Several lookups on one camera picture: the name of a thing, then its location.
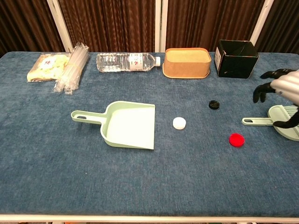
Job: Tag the upside-down brown paper bowl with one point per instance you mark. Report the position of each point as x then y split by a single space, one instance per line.
185 66

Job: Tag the white bottle cap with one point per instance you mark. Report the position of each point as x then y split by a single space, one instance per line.
179 122

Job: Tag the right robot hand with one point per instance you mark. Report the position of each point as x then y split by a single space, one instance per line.
286 81

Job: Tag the white slanted frame post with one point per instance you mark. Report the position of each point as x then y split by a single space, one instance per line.
60 25
260 21

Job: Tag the light green hand brush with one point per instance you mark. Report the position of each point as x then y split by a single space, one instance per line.
280 112

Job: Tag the white upright frame post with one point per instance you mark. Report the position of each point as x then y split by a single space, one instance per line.
161 25

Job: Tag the black bottle cap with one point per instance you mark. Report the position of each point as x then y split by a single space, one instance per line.
214 104

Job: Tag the light green plastic dustpan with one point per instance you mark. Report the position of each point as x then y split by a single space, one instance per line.
130 126

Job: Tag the bundle of clear wrapped straws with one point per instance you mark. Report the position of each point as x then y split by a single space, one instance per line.
70 70

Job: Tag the blue table cloth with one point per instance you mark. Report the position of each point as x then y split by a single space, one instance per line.
140 175

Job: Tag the clear plastic water bottle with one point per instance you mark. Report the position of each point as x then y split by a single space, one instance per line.
121 61

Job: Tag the brown curtain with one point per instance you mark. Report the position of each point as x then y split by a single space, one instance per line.
112 23

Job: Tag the black cardboard box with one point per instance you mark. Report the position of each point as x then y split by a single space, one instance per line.
236 63

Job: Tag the red bottle cap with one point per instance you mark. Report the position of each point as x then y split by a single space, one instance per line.
237 139

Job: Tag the bag of yellow snacks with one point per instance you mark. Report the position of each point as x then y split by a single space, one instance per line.
46 66

